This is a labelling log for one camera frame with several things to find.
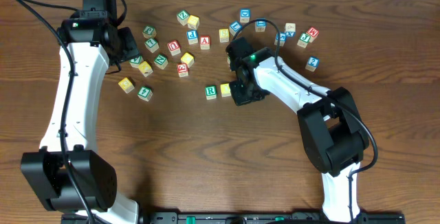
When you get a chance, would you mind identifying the yellow O block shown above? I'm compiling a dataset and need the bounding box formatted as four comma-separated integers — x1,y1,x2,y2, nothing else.
220,83,231,98

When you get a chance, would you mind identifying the green R block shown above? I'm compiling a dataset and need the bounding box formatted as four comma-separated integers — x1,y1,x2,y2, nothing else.
205,85,217,100

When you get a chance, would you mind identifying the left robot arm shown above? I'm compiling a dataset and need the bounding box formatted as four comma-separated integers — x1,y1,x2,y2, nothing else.
21,0,144,223

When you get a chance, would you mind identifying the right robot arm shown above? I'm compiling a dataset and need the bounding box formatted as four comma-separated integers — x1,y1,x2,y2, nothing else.
225,38,369,223

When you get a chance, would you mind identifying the green V block left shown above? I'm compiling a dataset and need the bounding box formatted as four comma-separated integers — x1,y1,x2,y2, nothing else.
129,56,144,68

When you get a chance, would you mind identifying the green 7 block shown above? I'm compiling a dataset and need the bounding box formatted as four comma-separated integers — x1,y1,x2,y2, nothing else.
144,38,160,53

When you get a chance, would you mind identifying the yellow X block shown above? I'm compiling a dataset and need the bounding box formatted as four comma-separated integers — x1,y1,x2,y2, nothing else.
137,61,153,77

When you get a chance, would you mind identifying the green block far left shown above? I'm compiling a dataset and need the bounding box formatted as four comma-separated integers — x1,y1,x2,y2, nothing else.
142,25,157,38

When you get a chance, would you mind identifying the yellow C block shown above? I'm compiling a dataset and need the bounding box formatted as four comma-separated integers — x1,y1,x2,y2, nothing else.
118,77,135,93

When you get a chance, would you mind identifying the green N block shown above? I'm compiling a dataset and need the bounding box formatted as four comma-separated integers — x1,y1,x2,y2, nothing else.
154,54,168,69

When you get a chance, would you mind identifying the green 4 block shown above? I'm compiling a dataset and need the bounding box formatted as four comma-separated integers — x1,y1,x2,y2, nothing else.
137,87,153,102

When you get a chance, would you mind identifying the red U block left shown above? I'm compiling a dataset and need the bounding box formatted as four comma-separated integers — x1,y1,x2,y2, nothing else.
167,40,181,56

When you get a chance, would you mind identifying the yellow S block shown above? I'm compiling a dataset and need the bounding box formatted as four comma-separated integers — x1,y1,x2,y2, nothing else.
219,28,230,43

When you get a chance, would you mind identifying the red A block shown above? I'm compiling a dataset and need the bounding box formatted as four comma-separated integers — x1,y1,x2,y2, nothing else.
199,36,210,50

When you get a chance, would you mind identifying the red E block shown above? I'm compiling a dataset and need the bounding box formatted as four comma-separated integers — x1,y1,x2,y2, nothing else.
177,63,189,78

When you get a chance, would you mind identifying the yellow block middle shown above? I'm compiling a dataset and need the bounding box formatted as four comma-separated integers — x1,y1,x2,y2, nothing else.
181,52,195,68

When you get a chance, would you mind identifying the blue L block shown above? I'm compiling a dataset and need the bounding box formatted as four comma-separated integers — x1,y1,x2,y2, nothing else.
229,21,242,36

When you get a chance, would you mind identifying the green Z block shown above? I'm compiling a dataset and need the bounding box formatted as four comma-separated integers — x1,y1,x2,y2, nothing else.
177,10,190,25

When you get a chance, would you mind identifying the blue D block near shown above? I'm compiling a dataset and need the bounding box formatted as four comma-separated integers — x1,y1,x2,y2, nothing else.
255,19,267,32

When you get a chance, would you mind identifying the blue d block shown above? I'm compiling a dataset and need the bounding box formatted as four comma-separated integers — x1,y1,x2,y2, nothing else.
239,9,250,23
255,19,267,32

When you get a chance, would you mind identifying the blue 5 block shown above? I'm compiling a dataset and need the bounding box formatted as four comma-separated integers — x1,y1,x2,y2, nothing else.
274,32,287,47

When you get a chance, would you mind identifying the blue P block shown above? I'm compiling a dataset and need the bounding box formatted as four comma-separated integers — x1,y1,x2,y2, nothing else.
186,30,199,45

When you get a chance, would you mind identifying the yellow block far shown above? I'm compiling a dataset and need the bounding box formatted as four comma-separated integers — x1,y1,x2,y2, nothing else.
187,15,200,30

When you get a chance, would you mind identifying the blue 2 block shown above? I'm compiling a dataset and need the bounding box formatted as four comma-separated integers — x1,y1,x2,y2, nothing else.
305,56,320,71

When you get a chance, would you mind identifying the blue D block far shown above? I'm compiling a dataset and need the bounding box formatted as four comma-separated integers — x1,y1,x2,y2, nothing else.
239,9,250,23

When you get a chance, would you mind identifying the blue X block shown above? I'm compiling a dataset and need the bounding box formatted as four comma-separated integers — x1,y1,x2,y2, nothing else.
285,23,296,38

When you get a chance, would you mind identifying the green J block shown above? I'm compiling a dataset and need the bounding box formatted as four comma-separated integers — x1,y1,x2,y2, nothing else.
297,33,311,48

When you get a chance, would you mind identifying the red M block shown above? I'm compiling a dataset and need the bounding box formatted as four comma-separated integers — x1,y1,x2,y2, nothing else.
306,27,319,43

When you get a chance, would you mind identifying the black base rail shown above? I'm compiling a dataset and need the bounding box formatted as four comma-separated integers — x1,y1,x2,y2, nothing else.
60,210,406,224

